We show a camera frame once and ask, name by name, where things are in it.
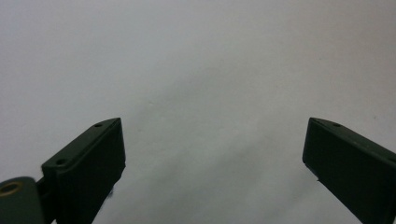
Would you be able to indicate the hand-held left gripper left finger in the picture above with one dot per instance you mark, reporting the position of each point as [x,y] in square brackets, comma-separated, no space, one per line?
[84,168]

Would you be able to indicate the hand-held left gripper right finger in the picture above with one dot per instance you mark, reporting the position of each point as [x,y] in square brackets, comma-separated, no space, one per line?
[348,161]

